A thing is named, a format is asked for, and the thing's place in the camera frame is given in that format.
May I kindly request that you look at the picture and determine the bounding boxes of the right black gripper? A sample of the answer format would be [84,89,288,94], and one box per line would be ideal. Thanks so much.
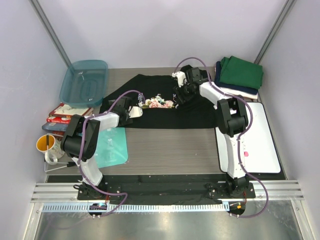
[173,80,196,104]

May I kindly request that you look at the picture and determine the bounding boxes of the black floral t shirt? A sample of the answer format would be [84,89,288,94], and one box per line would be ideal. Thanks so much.
[99,74,218,129]

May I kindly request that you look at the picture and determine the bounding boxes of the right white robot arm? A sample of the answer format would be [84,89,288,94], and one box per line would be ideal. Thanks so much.
[171,67,251,198]

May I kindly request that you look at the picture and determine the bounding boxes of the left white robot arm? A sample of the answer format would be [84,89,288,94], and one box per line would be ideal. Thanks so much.
[60,96,133,200]

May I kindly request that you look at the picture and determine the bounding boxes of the teal plastic bin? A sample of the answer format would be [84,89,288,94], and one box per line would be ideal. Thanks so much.
[59,59,109,108]

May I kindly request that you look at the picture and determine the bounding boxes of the green folded t shirt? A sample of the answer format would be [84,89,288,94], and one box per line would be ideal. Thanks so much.
[220,56,264,90]

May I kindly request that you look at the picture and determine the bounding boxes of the white folded t shirt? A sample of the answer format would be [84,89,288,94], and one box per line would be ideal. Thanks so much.
[216,86,259,100]

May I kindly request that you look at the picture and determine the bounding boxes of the blue grey book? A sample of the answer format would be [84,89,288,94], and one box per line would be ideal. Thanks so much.
[41,122,68,132]

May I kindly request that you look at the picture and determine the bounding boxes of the yellow mug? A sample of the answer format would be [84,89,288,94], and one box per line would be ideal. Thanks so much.
[36,134,56,153]

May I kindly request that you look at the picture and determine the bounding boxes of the white floral mug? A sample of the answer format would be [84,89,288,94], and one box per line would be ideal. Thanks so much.
[44,136,65,165]

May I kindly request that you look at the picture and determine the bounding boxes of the white whiteboard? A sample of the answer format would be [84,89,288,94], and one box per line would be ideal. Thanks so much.
[214,101,282,174]

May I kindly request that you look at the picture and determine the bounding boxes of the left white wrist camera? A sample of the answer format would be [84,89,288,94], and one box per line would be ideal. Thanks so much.
[128,106,143,119]

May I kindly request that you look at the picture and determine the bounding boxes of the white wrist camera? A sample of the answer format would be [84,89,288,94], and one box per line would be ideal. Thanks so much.
[171,71,187,87]
[128,106,143,119]

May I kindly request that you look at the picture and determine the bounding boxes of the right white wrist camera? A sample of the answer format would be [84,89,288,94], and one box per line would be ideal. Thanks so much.
[171,71,187,87]

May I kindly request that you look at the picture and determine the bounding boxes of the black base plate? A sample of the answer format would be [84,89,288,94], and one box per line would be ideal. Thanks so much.
[74,174,256,206]

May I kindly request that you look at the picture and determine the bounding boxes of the white slotted cable duct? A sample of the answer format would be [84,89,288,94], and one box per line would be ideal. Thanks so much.
[42,202,230,214]

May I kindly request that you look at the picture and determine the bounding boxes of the aluminium rail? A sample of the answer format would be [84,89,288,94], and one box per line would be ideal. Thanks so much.
[31,180,304,205]

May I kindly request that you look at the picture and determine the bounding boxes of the left aluminium corner post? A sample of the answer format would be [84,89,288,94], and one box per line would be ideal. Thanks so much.
[29,0,72,67]

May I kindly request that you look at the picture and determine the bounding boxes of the aluminium corner post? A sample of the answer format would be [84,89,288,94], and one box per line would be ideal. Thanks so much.
[254,0,297,65]
[29,0,72,67]

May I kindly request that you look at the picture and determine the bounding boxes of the right aluminium corner post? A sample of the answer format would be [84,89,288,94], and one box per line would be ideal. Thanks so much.
[254,0,297,65]

